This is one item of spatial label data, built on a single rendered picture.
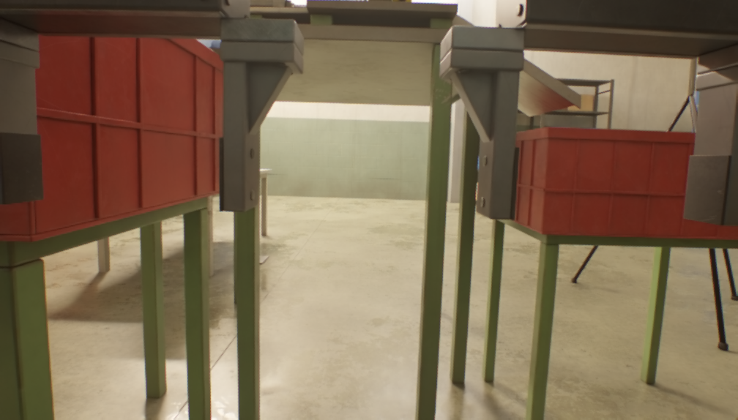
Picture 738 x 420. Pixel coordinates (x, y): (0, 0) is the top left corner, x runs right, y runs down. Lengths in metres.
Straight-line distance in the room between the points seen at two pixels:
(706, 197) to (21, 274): 0.48
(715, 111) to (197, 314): 0.68
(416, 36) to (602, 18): 0.61
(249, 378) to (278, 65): 0.82
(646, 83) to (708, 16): 7.48
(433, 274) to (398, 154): 5.37
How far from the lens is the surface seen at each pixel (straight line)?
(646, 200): 0.94
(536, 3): 0.22
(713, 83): 0.30
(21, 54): 0.30
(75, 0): 0.25
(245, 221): 0.83
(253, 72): 0.22
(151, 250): 1.14
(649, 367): 1.55
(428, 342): 0.88
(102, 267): 2.56
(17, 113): 0.29
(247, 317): 0.89
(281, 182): 6.31
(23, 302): 0.40
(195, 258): 0.67
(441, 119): 0.79
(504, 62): 0.22
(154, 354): 1.24
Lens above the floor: 0.69
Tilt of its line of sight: 5 degrees down
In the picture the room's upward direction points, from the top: 2 degrees clockwise
